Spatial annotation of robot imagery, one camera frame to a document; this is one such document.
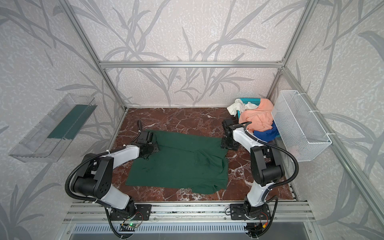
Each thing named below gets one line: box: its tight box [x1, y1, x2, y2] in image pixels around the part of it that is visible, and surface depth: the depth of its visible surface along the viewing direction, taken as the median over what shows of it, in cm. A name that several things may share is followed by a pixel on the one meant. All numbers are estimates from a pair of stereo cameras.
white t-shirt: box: [227, 98, 258, 117], surface depth 113 cm
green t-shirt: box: [125, 129, 230, 195], surface depth 90 cm
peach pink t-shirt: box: [238, 98, 274, 133], surface depth 104 cm
